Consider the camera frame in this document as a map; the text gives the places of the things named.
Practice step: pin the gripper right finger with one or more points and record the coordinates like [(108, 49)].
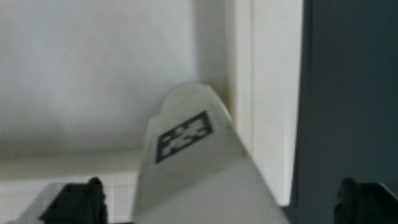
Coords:
[(366, 203)]

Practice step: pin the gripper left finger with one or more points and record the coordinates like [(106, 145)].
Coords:
[(67, 204)]

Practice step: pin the white table leg with tag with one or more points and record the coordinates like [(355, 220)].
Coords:
[(199, 186)]

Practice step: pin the white square tabletop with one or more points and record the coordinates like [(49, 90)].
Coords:
[(96, 55)]

